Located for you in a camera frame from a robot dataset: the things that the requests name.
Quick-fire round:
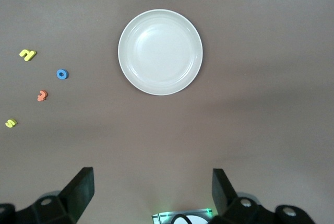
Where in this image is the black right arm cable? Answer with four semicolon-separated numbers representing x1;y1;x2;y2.
171;214;193;224

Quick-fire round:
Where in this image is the yellow foam letter h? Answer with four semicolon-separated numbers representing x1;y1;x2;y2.
19;49;38;62

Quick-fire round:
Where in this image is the brown table cover sheet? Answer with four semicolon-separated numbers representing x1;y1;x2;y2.
0;0;334;224

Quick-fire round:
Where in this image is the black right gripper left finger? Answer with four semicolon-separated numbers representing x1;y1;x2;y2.
15;167;94;224

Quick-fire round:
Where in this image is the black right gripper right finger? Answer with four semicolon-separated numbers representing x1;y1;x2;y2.
211;168;277;224

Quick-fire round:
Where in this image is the beige brown plate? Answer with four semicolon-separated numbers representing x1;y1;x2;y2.
117;9;204;96

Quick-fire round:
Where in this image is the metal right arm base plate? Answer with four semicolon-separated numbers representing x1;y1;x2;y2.
152;208;213;224

